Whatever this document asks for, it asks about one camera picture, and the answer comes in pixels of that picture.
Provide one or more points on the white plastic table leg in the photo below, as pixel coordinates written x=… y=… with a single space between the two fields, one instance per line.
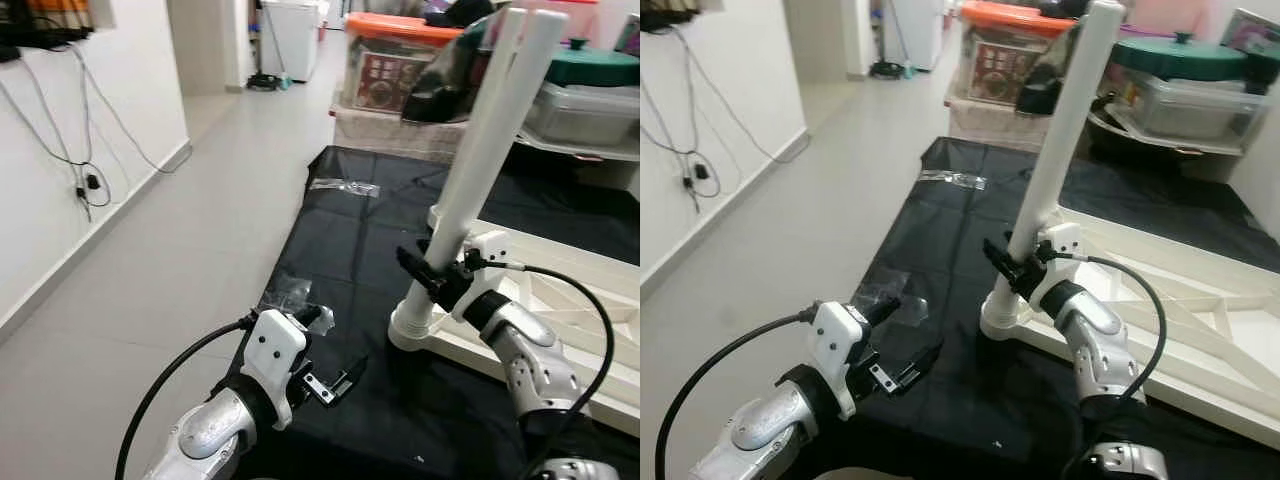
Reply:
x=490 y=150
x=505 y=50
x=1065 y=130

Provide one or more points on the black bag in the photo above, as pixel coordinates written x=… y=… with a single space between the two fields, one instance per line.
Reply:
x=445 y=85
x=1045 y=85

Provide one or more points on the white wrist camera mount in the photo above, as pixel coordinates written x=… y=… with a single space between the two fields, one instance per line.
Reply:
x=840 y=335
x=1065 y=245
x=275 y=345
x=490 y=250

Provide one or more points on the clear tape patch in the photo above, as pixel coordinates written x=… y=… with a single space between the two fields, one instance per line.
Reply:
x=885 y=292
x=290 y=293

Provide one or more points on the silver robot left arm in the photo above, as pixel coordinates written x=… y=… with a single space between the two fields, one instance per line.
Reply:
x=765 y=425
x=210 y=435

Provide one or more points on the green pot lid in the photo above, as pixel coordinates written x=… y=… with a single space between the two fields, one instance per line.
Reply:
x=1180 y=55
x=600 y=65

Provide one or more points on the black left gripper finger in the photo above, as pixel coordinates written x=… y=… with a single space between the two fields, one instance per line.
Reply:
x=340 y=383
x=883 y=309
x=318 y=317
x=912 y=374

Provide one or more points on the clear tape strip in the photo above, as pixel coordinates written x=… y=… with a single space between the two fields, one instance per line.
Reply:
x=952 y=180
x=345 y=187

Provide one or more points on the black round basin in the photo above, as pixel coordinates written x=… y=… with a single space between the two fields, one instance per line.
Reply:
x=1110 y=140

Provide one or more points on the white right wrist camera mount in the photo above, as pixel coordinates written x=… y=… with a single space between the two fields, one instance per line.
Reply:
x=490 y=250
x=1065 y=245

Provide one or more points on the clear plastic container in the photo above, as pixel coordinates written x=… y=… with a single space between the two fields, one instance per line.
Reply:
x=590 y=115
x=1190 y=108

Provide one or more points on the orange lid storage box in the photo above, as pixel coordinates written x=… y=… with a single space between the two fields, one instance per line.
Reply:
x=385 y=70
x=1000 y=60

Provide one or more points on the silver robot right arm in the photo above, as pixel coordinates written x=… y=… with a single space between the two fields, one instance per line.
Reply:
x=1100 y=340
x=530 y=360

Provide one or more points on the beige cloth covered bench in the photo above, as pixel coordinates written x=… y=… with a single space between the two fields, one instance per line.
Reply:
x=385 y=132
x=990 y=122

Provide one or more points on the white plastic table top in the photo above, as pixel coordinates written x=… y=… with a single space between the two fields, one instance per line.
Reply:
x=1220 y=330
x=590 y=290

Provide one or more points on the white appliance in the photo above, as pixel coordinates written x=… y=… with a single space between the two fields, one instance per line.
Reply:
x=915 y=30
x=292 y=35

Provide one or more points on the black tablecloth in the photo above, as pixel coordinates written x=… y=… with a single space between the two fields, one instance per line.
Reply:
x=350 y=250
x=950 y=250

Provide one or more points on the mop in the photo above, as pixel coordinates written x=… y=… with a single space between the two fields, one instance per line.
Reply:
x=885 y=70
x=262 y=82

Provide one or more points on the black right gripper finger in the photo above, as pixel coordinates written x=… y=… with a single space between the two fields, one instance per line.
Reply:
x=417 y=270
x=1003 y=265

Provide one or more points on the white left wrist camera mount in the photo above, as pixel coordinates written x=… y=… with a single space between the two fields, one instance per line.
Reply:
x=840 y=335
x=275 y=345

